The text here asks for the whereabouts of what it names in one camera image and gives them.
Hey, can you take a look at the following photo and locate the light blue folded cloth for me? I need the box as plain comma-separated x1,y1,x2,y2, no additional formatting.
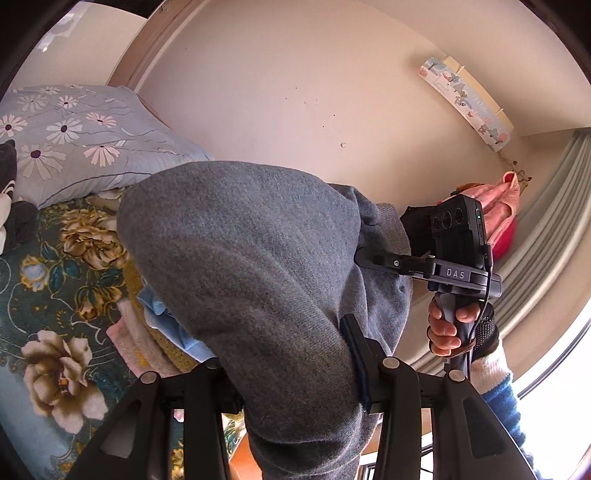
137,284,218,363

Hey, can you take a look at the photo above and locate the pink folded cloth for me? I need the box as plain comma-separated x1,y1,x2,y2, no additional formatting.
107,298,185,377

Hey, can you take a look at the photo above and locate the person's right hand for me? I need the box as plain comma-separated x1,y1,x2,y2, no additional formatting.
427,295,502,358

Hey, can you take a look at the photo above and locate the teal floral blanket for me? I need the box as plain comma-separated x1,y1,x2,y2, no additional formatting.
0,191,250,480

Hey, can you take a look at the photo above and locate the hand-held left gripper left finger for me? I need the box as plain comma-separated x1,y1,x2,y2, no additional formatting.
69,357,245,480

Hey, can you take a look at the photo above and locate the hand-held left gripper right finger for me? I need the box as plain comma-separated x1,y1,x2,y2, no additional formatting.
339,314,539,480

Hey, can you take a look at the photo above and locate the pink hanging cloth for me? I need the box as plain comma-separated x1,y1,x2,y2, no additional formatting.
436,172,520,266

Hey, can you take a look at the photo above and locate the dark grey white fleece garment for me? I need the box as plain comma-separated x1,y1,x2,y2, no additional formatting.
0,140,40,254

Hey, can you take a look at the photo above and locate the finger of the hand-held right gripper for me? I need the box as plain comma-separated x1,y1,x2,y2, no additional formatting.
355,248,437,280

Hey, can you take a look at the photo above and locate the floral wall hanging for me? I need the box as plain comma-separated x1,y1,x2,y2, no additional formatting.
419,56,514,152

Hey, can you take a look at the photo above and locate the grey knit sweater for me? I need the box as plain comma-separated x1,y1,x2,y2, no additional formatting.
116,160,414,480

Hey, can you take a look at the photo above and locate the light blue floral duvet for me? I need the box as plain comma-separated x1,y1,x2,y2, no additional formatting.
0,84,215,210

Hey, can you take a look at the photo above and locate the person's right forearm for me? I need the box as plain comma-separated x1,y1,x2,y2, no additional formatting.
468,339,539,480

